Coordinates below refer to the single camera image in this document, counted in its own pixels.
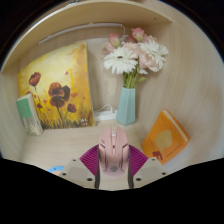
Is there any yellow poppy flower painting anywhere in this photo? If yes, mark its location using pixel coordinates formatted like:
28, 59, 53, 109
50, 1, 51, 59
17, 41, 96, 130

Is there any white power strip with cable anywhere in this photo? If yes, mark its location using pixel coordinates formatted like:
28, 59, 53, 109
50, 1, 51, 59
93, 104, 118, 122

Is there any white and pink flower bouquet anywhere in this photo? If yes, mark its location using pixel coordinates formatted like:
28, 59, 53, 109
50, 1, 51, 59
101, 27, 170, 89

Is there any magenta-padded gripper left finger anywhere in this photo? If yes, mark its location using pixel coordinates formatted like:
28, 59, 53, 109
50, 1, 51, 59
58, 144, 101, 190

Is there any orange-covered book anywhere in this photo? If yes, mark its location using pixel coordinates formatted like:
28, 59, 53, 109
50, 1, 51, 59
140, 108, 192, 165

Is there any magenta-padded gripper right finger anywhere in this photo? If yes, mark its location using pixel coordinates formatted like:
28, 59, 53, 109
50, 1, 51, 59
127, 144, 168, 190

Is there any round blue-rimmed cartoon mouse pad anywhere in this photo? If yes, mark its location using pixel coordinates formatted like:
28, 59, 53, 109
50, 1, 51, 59
47, 165, 66, 174

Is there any pale teal faceted vase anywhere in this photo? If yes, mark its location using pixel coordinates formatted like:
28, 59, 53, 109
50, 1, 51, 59
115, 86, 137, 127

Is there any white light bar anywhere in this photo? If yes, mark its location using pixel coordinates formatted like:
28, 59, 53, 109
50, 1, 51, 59
38, 22, 124, 45

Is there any green-covered book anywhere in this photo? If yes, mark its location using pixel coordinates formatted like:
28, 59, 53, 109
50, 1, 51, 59
15, 92, 44, 137

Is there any wooden shelf unit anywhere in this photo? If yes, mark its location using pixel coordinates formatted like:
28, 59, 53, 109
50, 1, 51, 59
0, 0, 174, 74

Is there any pink computer mouse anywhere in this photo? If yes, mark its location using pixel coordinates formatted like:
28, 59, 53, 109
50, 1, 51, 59
97, 125, 131, 179

